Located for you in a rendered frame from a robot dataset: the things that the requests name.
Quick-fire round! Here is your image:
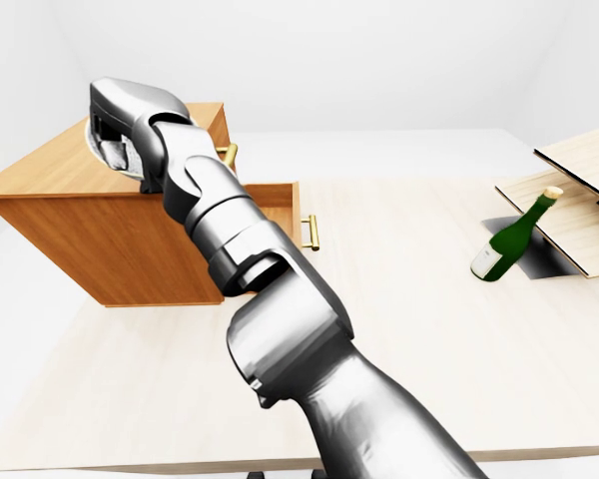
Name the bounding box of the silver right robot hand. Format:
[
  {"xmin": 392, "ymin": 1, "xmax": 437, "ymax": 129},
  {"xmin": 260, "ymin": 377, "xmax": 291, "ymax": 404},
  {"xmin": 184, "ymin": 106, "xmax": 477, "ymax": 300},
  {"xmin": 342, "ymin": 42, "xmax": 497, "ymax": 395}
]
[{"xmin": 87, "ymin": 76, "xmax": 190, "ymax": 196}]

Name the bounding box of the patterned bowl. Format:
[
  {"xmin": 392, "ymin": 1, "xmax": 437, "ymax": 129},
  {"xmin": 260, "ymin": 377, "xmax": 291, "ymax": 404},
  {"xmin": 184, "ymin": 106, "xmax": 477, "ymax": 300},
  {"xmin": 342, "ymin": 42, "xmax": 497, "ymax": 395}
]
[{"xmin": 82, "ymin": 116, "xmax": 146, "ymax": 182}]

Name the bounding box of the wooden cabinet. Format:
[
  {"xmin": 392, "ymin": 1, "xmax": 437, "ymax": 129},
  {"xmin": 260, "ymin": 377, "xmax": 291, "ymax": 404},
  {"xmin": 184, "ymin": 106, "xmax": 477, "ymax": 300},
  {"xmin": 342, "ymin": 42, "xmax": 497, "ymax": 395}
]
[{"xmin": 0, "ymin": 102, "xmax": 232, "ymax": 308}]

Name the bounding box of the wooden cabinet drawer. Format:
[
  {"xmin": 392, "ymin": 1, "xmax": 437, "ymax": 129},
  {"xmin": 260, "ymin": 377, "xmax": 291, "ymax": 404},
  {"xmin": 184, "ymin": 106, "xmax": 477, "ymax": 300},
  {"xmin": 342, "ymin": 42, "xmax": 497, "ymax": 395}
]
[{"xmin": 243, "ymin": 181, "xmax": 302, "ymax": 248}]

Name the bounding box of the green wine bottle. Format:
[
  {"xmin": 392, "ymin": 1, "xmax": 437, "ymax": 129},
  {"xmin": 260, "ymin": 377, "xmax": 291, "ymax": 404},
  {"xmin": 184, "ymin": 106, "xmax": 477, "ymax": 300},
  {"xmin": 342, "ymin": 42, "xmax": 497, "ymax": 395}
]
[{"xmin": 469, "ymin": 185, "xmax": 565, "ymax": 283}]

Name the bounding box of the brass drawer handle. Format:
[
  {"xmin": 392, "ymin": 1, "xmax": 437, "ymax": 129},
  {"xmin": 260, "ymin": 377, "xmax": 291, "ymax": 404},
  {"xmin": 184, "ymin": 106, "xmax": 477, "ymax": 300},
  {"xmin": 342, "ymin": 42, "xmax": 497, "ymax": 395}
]
[
  {"xmin": 216, "ymin": 143, "xmax": 240, "ymax": 174},
  {"xmin": 299, "ymin": 214, "xmax": 320, "ymax": 252}
]

